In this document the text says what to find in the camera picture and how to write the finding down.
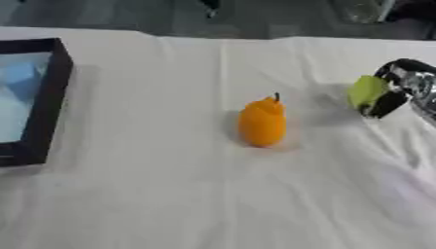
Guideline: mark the black box with white inside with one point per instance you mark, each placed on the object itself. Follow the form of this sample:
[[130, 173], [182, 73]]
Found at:
[[34, 97]]

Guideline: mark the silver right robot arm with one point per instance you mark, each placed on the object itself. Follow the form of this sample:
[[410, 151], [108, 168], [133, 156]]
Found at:
[[423, 94]]

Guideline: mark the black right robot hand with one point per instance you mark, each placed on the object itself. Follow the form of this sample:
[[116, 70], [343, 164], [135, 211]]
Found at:
[[392, 101]]

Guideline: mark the green toy fruit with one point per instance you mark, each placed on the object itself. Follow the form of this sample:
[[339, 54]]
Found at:
[[367, 91]]

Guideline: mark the orange toy pear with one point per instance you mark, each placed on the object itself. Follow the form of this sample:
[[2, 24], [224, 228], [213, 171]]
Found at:
[[261, 122]]

